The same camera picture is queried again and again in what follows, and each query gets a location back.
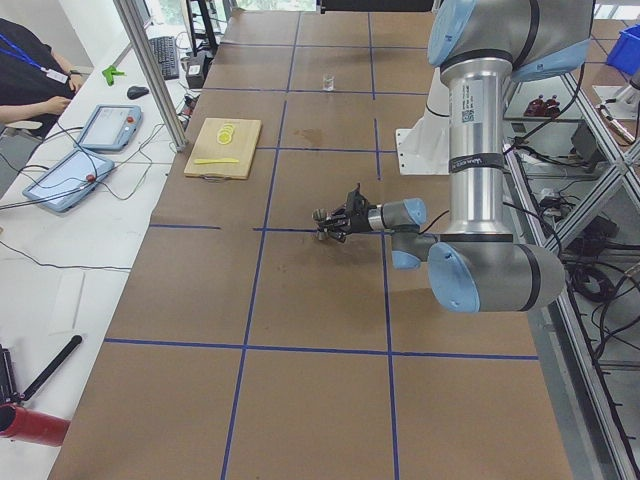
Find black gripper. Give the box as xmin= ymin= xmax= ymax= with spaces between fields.
xmin=319 ymin=184 xmax=374 ymax=243

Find steel double jigger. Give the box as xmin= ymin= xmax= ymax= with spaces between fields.
xmin=312 ymin=208 xmax=330 ymax=241

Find clear glass measuring cup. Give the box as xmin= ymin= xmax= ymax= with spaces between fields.
xmin=322 ymin=74 xmax=335 ymax=92

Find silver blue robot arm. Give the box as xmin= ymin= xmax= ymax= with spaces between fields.
xmin=313 ymin=1 xmax=594 ymax=313

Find wooden cutting board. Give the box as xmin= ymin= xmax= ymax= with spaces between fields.
xmin=184 ymin=118 xmax=262 ymax=180

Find yellow plastic knife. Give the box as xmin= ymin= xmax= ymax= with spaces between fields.
xmin=193 ymin=157 xmax=240 ymax=165

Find black box with label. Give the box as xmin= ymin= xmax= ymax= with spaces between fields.
xmin=186 ymin=51 xmax=213 ymax=89

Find black computer mouse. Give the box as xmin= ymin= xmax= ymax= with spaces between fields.
xmin=126 ymin=86 xmax=149 ymax=100

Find black computer keyboard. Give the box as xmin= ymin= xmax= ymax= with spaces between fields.
xmin=149 ymin=36 xmax=179 ymax=80

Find far blue teach pendant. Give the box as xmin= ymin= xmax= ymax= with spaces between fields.
xmin=77 ymin=105 xmax=142 ymax=153

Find blue teach pendant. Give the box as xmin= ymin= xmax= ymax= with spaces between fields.
xmin=77 ymin=105 xmax=142 ymax=153
xmin=23 ymin=149 xmax=115 ymax=213

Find near blue teach pendant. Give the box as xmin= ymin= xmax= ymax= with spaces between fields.
xmin=23 ymin=149 xmax=115 ymax=213

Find green plastic clamp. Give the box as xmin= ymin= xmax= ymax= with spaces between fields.
xmin=102 ymin=65 xmax=125 ymax=86

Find blue storage bin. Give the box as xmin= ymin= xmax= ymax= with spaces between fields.
xmin=606 ymin=24 xmax=640 ymax=75

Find seated person black shirt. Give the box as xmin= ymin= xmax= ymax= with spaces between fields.
xmin=1 ymin=19 xmax=84 ymax=138

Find red cylinder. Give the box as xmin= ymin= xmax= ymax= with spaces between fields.
xmin=1 ymin=404 xmax=70 ymax=447

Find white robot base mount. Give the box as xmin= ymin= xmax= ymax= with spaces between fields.
xmin=396 ymin=67 xmax=449 ymax=176

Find black handle rod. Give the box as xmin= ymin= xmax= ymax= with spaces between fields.
xmin=20 ymin=335 xmax=83 ymax=402

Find aluminium frame post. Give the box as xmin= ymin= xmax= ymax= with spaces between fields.
xmin=113 ymin=0 xmax=187 ymax=152

